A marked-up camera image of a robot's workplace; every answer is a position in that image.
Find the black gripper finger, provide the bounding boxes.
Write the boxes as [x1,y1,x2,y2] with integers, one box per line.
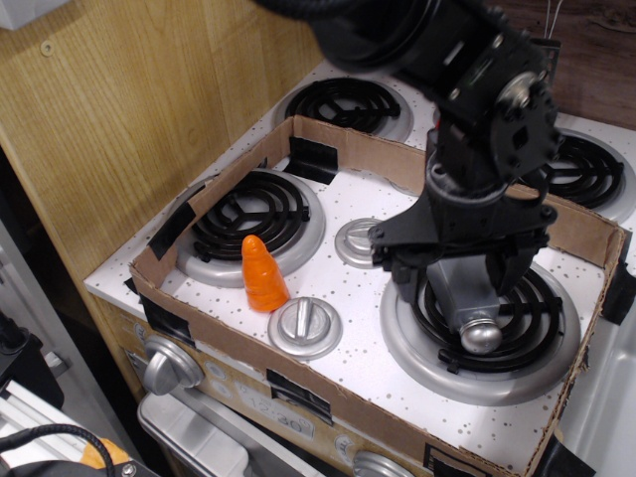
[391,255,429,304]
[485,246,540,296]

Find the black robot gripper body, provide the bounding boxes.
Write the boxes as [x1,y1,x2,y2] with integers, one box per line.
[369,168,557,271]

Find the grey pepper shaker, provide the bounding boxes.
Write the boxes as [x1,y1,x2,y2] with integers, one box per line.
[426,255,503,356]

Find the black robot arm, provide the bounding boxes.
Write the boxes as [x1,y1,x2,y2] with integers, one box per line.
[266,1,561,303]

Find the silver upper centre knob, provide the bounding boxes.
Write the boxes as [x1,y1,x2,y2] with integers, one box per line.
[334,218,381,269]

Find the front right black burner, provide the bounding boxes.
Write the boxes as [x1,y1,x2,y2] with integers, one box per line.
[380,264,581,406]

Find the black burner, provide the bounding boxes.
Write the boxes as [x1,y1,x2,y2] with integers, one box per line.
[543,129,635,223]
[177,169,326,288]
[272,78,414,142]
[380,264,581,406]

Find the silver lower centre knob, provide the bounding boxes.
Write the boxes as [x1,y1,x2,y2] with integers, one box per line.
[267,297,343,361]

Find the back right black burner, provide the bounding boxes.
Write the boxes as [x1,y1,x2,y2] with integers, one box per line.
[543,129,635,223]

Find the front left black burner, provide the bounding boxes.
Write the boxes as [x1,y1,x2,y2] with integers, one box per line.
[177,169,326,288]

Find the orange toy carrot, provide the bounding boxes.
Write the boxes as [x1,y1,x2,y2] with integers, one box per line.
[241,235,290,312]

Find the back left black burner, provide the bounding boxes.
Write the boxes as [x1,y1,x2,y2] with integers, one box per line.
[272,78,414,142]

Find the silver bottom oven knob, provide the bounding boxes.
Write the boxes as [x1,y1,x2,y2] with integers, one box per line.
[352,451,413,477]

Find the silver oven knob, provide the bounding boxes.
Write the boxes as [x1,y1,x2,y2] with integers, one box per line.
[352,451,413,477]
[143,335,204,396]

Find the silver front oven knob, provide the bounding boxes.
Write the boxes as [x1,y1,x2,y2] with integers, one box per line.
[143,335,204,396]

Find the orange object bottom left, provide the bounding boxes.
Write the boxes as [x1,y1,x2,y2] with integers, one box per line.
[79,438,130,469]

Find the brown cardboard tray wall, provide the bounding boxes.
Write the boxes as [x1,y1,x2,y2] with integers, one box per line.
[130,117,635,476]

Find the silver oven door handle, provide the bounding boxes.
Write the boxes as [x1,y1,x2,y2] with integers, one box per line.
[137,392,321,476]

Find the black braided cable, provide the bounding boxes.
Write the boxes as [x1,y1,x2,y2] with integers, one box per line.
[0,422,116,477]

